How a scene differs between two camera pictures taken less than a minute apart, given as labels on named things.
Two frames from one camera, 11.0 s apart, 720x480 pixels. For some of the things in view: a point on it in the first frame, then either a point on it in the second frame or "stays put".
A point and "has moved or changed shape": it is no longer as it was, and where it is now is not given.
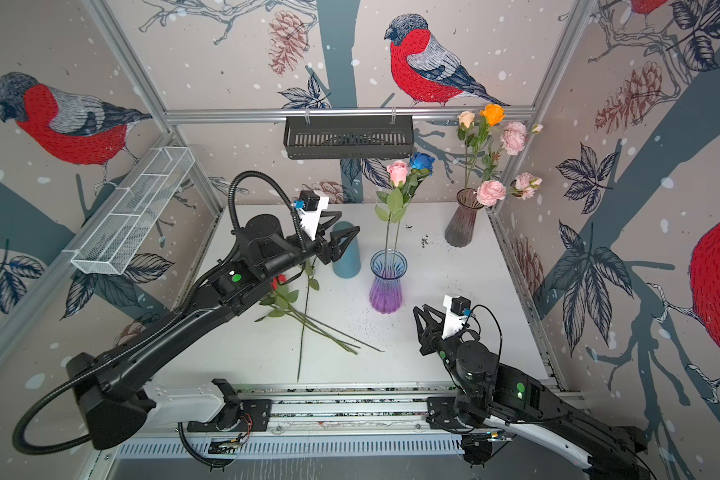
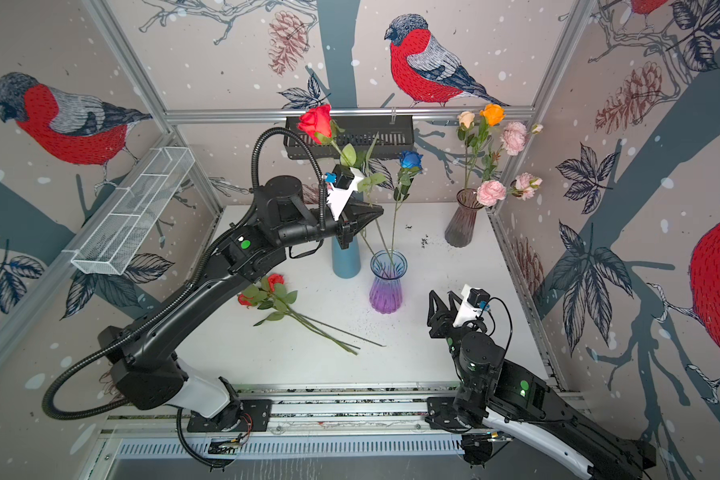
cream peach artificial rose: [466, 119] stays put
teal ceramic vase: [349, 265] stays put
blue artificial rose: [422, 165] has moved or changed shape
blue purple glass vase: [388, 268] stays put
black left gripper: [331, 248] → [349, 226]
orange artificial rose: [492, 114] stays put
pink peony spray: [491, 192] stays put
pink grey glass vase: [459, 231] stays put
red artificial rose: [310, 281] → [318, 124]
